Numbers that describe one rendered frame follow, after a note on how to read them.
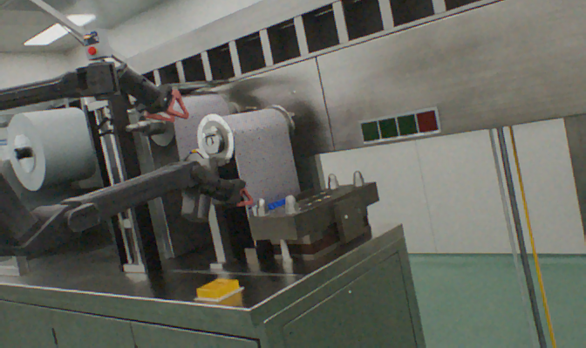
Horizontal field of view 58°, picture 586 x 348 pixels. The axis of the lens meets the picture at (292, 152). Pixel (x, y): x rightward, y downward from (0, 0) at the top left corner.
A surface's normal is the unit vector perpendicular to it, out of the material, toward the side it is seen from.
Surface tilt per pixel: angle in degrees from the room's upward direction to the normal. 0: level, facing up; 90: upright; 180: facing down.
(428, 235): 90
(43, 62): 90
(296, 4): 90
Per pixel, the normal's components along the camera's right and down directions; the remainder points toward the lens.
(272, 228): -0.63, 0.17
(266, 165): 0.75, -0.12
